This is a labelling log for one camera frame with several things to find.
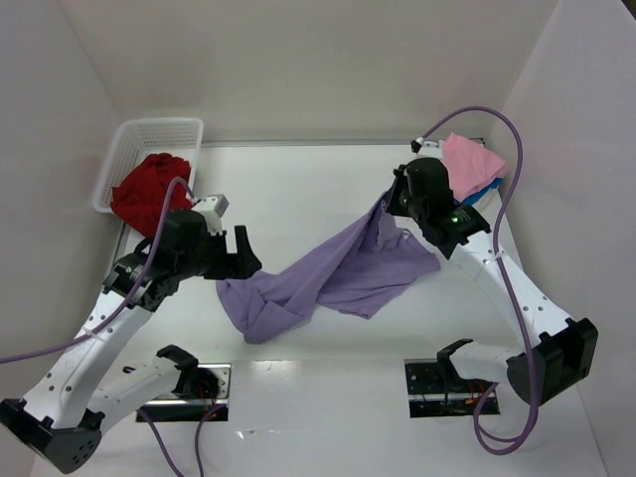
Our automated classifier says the red t shirt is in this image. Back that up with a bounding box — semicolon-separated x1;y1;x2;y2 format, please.
110;153;191;238

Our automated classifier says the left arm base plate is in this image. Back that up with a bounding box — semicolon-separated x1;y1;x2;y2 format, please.
141;363;232;423

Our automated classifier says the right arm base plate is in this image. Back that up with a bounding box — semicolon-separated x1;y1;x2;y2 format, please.
404;360;491;418

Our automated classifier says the pink folded t shirt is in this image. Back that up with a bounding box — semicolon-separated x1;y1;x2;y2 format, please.
441;133;508;203

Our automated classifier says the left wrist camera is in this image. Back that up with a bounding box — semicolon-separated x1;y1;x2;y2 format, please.
193;194;230;236

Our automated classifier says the purple t shirt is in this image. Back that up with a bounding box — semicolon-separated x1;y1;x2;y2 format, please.
217;194;440;344

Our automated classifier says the white plastic basket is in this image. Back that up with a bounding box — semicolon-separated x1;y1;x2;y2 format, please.
92;117;204;214

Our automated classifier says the blue folded t shirt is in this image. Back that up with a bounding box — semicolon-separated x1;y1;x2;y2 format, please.
461;178;504;206

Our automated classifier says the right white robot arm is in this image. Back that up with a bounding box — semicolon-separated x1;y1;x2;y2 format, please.
386;157;598;406

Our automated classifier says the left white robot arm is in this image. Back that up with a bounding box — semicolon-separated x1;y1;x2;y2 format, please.
1;210;261;474

